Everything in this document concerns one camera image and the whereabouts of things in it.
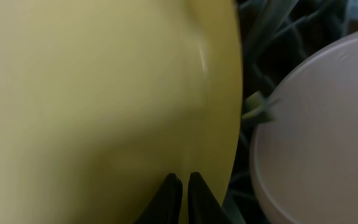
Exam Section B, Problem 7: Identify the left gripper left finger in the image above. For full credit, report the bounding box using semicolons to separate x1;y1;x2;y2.
134;173;183;224

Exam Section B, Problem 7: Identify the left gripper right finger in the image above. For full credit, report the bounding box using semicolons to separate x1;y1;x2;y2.
188;172;232;224

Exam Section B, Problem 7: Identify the pink white bowl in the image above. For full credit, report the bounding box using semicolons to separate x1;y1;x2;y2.
249;32;358;223

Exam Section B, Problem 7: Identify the yellow plate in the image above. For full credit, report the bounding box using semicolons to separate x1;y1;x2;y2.
0;0;242;223

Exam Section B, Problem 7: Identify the grey dishwasher rack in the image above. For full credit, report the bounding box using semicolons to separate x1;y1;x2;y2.
223;1;358;223

